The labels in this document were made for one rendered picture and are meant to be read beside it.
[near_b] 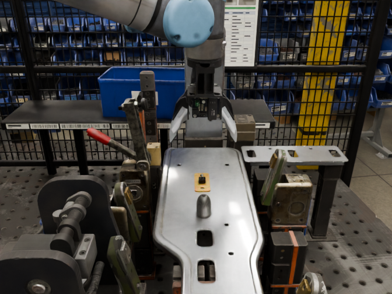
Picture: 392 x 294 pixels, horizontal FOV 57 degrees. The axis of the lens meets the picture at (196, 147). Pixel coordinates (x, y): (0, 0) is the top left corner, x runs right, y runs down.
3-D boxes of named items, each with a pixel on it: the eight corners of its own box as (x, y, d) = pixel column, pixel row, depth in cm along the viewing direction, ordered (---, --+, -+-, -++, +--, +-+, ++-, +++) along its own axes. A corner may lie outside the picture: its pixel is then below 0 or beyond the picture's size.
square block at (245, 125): (248, 220, 124) (256, 123, 108) (226, 220, 124) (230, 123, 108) (245, 206, 131) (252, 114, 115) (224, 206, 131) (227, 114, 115)
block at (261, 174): (284, 264, 105) (296, 183, 93) (246, 265, 105) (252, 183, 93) (277, 242, 114) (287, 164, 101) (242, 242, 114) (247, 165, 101)
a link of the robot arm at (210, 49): (185, 32, 74) (225, 32, 74) (185, 55, 76) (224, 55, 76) (185, 40, 67) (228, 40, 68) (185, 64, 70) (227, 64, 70)
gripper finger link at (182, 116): (158, 144, 78) (182, 112, 75) (160, 132, 84) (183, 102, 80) (170, 151, 79) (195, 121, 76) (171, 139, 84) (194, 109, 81)
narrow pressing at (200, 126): (221, 137, 113) (226, 24, 98) (185, 137, 113) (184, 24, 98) (221, 137, 113) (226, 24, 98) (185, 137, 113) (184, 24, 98)
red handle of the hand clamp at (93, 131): (148, 163, 84) (86, 129, 80) (143, 170, 85) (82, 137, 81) (150, 154, 88) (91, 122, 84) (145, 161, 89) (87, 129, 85)
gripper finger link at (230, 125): (237, 151, 79) (213, 121, 76) (234, 139, 85) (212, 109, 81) (248, 144, 79) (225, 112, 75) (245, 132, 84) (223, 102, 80)
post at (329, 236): (337, 241, 114) (355, 161, 101) (303, 241, 114) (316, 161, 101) (330, 228, 120) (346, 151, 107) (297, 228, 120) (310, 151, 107)
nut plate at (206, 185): (210, 192, 86) (210, 187, 85) (194, 192, 86) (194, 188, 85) (209, 174, 93) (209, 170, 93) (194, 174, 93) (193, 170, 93)
